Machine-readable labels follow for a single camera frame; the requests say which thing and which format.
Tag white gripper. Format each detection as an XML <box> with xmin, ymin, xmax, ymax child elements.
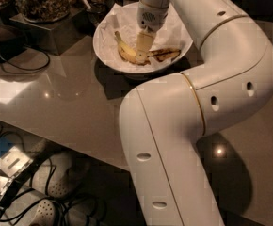
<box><xmin>136</xmin><ymin>1</ymin><xmax>168</xmax><ymax>63</ymax></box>

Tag yellow spotted banana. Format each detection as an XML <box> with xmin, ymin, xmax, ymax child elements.
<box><xmin>114</xmin><ymin>31</ymin><xmax>181</xmax><ymax>66</ymax></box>

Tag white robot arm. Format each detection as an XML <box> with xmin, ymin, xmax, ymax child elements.
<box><xmin>119</xmin><ymin>0</ymin><xmax>273</xmax><ymax>226</ymax></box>

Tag white ceramic bowl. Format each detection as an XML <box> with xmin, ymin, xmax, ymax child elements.
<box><xmin>92</xmin><ymin>0</ymin><xmax>195</xmax><ymax>81</ymax></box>

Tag white paper liner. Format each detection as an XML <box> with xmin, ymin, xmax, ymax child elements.
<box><xmin>98</xmin><ymin>2</ymin><xmax>191</xmax><ymax>73</ymax></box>

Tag grey metal stand block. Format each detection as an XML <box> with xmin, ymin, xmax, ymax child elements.
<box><xmin>10</xmin><ymin>8</ymin><xmax>95</xmax><ymax>55</ymax></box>

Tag dark round device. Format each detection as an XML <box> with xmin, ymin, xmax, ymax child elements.
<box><xmin>0</xmin><ymin>24</ymin><xmax>26</xmax><ymax>62</ymax></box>

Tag white perforated clog shoe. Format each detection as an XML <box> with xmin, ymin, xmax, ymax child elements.
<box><xmin>32</xmin><ymin>151</ymin><xmax>92</xmax><ymax>200</ymax></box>

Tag grey metal box with blue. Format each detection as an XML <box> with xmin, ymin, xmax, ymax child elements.
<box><xmin>0</xmin><ymin>138</ymin><xmax>32</xmax><ymax>204</ymax></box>

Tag black cable on table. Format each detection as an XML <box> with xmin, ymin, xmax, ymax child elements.
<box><xmin>0</xmin><ymin>38</ymin><xmax>52</xmax><ymax>75</ymax></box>

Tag black floor cables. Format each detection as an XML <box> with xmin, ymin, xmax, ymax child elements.
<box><xmin>0</xmin><ymin>120</ymin><xmax>107</xmax><ymax>226</ymax></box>

